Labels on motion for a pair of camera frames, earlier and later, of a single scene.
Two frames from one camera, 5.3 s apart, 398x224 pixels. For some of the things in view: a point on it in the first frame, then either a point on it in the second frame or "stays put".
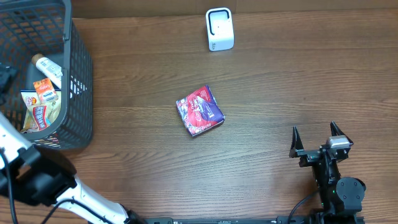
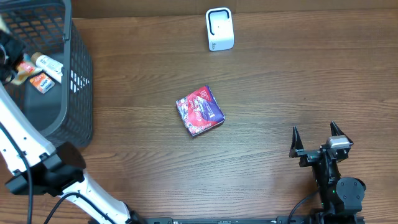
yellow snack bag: x=38 y=116 -> x=24 y=70
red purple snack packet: x=200 y=111 stays put
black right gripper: x=308 y=156 stays put
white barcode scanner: x=219 y=28 stays put
